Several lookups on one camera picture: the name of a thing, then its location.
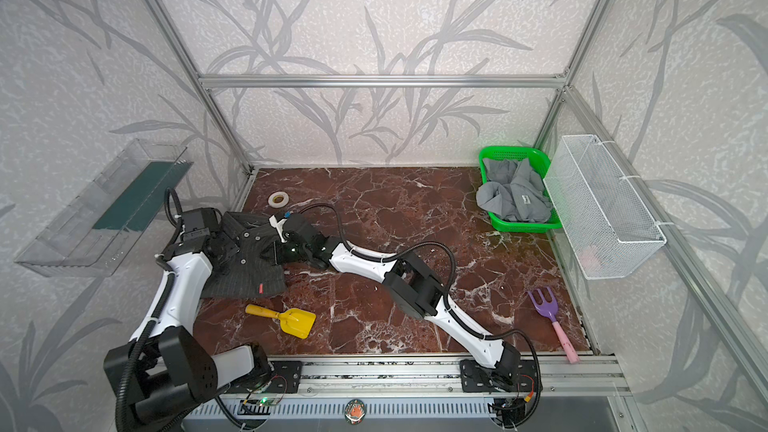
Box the dark grey striped shirt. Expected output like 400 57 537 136
201 212 287 299

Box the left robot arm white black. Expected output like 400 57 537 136
103 188 270 431

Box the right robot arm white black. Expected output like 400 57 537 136
266 204 526 391

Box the white tape roll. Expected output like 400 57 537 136
267 191 290 209

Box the yellow toy shovel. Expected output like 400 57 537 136
245 304 316 339

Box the round red sticker badge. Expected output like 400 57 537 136
344 399 367 425

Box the light grey shirt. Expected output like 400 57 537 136
476 158 553 223

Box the green plastic basket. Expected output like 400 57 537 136
476 146 561 233

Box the purple pink toy tool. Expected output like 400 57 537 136
527 287 580 364

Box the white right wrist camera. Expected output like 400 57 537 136
269 215 288 244

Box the clear plastic wall tray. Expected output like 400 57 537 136
15 139 193 278

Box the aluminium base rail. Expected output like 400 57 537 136
221 353 630 421

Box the white wire mesh basket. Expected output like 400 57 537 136
544 134 667 280

